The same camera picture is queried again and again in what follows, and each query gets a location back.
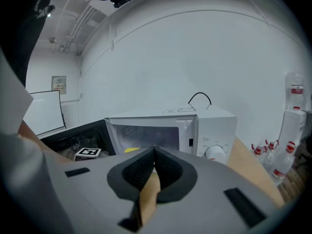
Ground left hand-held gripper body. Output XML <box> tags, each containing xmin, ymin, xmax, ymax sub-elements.
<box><xmin>74</xmin><ymin>147</ymin><xmax>102</xmax><ymax>162</ymax></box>

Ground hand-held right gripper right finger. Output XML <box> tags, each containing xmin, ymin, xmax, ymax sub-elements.
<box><xmin>143</xmin><ymin>145</ymin><xmax>285</xmax><ymax>234</ymax></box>

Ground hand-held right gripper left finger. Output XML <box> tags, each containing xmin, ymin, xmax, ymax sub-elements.
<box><xmin>45</xmin><ymin>145</ymin><xmax>156</xmax><ymax>234</ymax></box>

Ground white microwave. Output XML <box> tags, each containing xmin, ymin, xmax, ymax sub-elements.
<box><xmin>39</xmin><ymin>103</ymin><xmax>238</xmax><ymax>165</ymax></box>

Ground person's left forearm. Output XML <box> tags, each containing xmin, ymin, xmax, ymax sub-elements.
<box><xmin>17</xmin><ymin>119</ymin><xmax>74</xmax><ymax>165</ymax></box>

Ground glass swing-top bottle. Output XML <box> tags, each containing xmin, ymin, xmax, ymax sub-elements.
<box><xmin>264</xmin><ymin>139</ymin><xmax>280</xmax><ymax>170</ymax></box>
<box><xmin>251</xmin><ymin>143</ymin><xmax>268</xmax><ymax>165</ymax></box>

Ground plastic bottle red label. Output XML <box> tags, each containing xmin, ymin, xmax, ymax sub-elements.
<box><xmin>269</xmin><ymin>141</ymin><xmax>296</xmax><ymax>186</ymax></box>

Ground white water dispenser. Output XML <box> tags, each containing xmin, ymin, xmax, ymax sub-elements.
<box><xmin>277</xmin><ymin>109</ymin><xmax>307</xmax><ymax>156</ymax></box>

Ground white ceiling pipe bundle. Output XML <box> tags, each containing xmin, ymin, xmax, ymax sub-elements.
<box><xmin>58</xmin><ymin>5</ymin><xmax>100</xmax><ymax>56</ymax></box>

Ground person's dark top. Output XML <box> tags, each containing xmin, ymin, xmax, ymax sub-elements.
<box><xmin>0</xmin><ymin>0</ymin><xmax>59</xmax><ymax>87</ymax></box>

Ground clear water jug red label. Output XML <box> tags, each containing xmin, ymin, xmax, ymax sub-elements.
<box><xmin>285</xmin><ymin>71</ymin><xmax>305</xmax><ymax>111</ymax></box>

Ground whiteboard with black frame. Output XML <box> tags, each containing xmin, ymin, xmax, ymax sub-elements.
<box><xmin>23</xmin><ymin>90</ymin><xmax>67</xmax><ymax>137</ymax></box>

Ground grey electrical wall panel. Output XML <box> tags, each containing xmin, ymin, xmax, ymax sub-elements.
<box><xmin>51</xmin><ymin>76</ymin><xmax>67</xmax><ymax>96</ymax></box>

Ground black cable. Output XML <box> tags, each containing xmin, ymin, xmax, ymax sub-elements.
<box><xmin>187</xmin><ymin>92</ymin><xmax>212</xmax><ymax>106</ymax></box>

